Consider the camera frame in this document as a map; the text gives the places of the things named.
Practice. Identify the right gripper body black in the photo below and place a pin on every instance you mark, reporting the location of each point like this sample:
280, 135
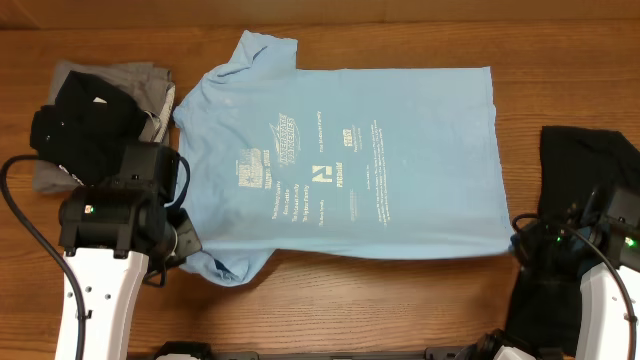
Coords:
543, 253

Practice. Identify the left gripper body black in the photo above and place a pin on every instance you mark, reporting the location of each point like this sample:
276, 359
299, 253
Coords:
182, 242

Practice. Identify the light blue printed t-shirt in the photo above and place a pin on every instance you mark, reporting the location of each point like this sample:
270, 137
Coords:
392, 164

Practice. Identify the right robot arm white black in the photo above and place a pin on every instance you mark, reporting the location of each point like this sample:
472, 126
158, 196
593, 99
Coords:
597, 245

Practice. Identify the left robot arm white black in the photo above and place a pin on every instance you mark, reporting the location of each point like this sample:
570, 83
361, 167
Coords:
118, 236

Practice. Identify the black t-shirt pile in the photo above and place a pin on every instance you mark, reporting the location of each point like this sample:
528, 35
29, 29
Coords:
544, 312

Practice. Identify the folded black garment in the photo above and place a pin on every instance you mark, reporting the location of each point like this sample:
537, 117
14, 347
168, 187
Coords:
87, 128

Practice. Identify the folded grey garment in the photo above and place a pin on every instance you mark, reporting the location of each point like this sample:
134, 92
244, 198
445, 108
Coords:
150, 86

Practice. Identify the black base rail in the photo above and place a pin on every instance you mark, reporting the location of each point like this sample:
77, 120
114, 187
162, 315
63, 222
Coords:
204, 351

